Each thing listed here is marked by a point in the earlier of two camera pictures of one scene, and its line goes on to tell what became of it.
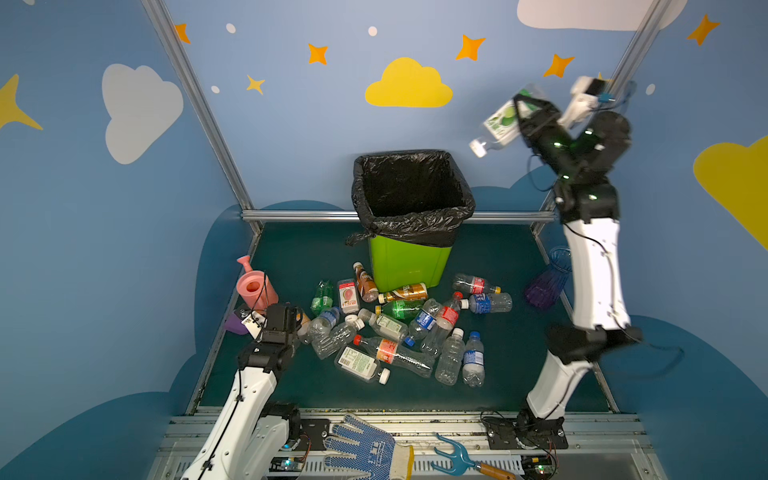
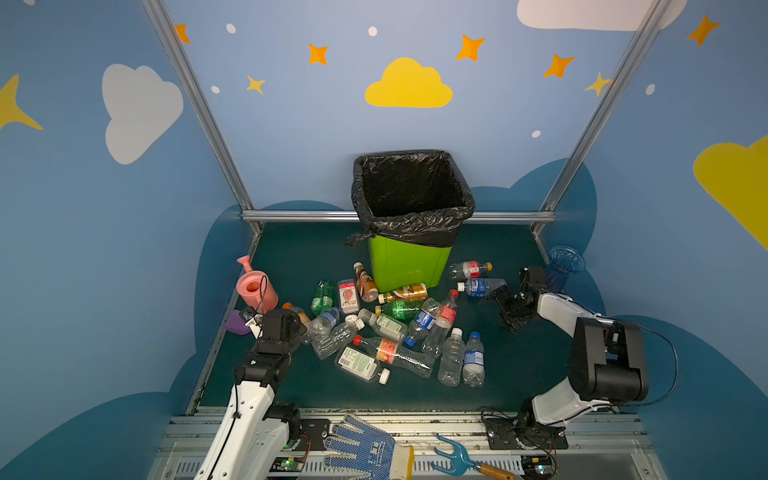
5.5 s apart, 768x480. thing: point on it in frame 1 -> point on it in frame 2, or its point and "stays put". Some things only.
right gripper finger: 538,120 -> 504,297
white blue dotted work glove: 377,453 stays put
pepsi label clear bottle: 318,326 stays put
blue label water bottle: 473,370 stays put
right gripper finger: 530,134 -> 514,321
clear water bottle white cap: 452,355 stays put
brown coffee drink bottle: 365,283 stays put
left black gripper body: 282,324 stays put
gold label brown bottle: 412,292 stays put
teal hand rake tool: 462,462 stays put
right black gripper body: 537,118 -> 516,306
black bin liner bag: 415,198 stays put
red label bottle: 473,284 -> 468,269
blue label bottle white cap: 483,303 -> 480,287
